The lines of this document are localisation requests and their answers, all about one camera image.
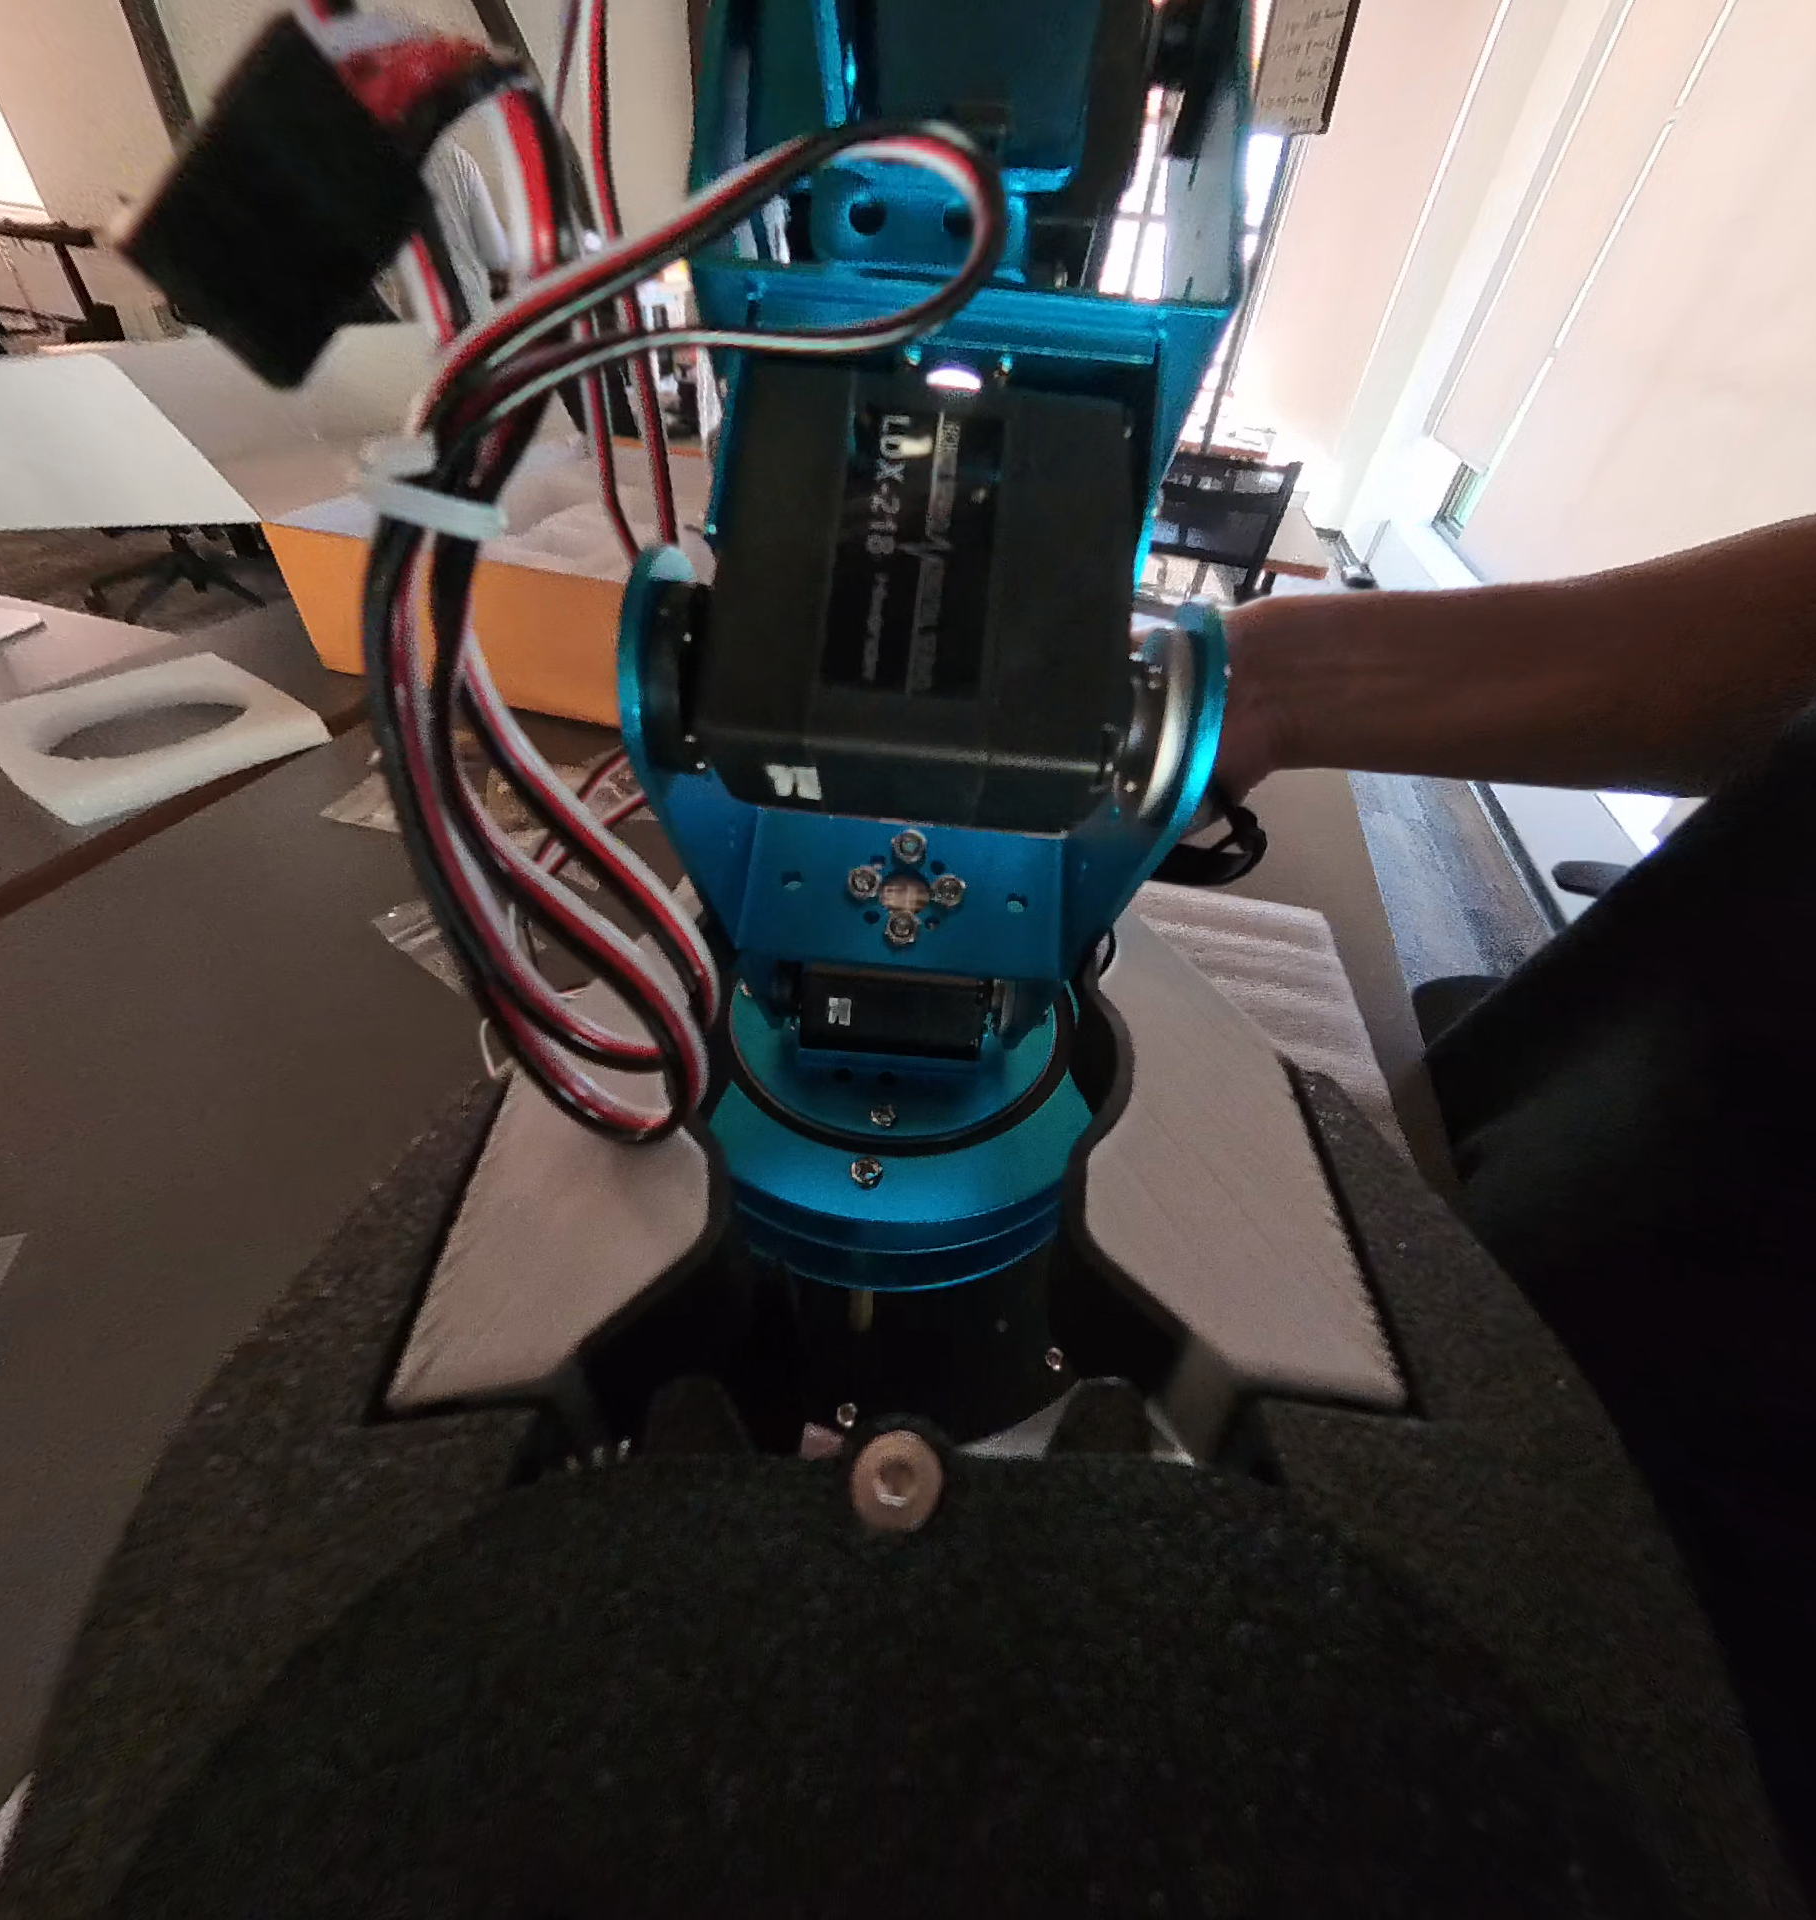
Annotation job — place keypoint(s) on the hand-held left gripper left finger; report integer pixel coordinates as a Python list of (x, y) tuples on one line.
[(517, 1275)]

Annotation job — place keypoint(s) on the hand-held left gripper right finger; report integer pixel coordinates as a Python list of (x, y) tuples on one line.
[(1238, 1200)]

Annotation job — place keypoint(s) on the teal blue object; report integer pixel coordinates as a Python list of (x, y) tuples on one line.
[(879, 1215)]

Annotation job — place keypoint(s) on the person's right forearm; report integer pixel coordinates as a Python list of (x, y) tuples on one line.
[(1569, 676)]

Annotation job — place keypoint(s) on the dark desk with wooden rim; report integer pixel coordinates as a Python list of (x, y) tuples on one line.
[(7, 871)]

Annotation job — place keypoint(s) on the white background desk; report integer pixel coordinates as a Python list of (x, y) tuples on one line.
[(101, 452)]

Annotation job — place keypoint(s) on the person's right hand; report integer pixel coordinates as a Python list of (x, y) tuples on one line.
[(1285, 689)]

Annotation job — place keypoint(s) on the white foam sheet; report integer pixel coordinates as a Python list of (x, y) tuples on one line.
[(1268, 977)]

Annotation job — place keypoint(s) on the small clear parts bag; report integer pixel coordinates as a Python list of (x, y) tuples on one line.
[(353, 807), (406, 935)]

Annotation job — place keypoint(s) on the person's black clothed torso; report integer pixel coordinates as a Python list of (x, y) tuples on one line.
[(1675, 1200)]

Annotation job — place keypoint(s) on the orange cardboard box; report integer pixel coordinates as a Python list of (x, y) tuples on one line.
[(517, 644)]

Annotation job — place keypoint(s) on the tan roller blind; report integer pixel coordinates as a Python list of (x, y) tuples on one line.
[(1599, 299)]

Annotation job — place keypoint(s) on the paper note sheet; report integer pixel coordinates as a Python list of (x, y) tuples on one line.
[(1307, 68)]

